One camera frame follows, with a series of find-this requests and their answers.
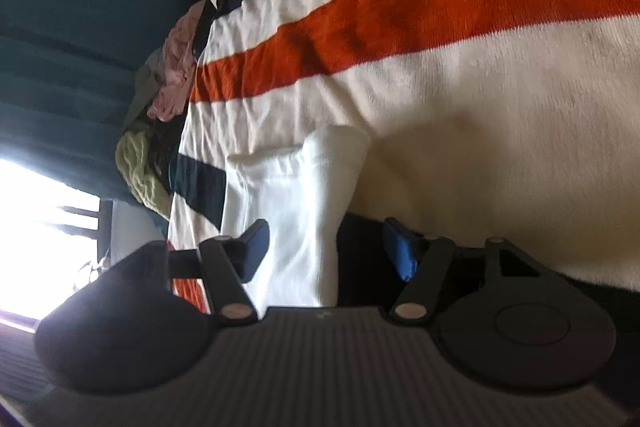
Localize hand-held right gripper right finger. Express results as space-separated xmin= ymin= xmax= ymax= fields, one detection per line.
xmin=382 ymin=217 xmax=543 ymax=328

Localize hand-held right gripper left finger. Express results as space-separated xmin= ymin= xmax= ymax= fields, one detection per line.
xmin=165 ymin=218 xmax=271 ymax=325

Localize white sweatpants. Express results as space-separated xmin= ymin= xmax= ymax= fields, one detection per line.
xmin=220 ymin=124 xmax=372 ymax=309

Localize dark cloth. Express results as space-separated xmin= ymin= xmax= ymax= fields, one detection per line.
xmin=149 ymin=117 xmax=182 ymax=188

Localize yellow-green knit garment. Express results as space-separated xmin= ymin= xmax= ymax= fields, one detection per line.
xmin=116 ymin=129 xmax=173 ymax=219

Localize orange navy striped blanket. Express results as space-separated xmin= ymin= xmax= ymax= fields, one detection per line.
xmin=167 ymin=0 xmax=640 ymax=313

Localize grey cloth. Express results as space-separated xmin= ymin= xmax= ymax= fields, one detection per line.
xmin=122 ymin=52 xmax=166 ymax=130

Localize pink cloth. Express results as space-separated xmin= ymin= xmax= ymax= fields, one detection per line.
xmin=149 ymin=0 xmax=207 ymax=122

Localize window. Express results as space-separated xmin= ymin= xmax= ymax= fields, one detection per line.
xmin=0 ymin=157 xmax=115 ymax=315

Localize teal curtain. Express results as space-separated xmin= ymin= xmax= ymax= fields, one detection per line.
xmin=0 ymin=0 xmax=195 ymax=210

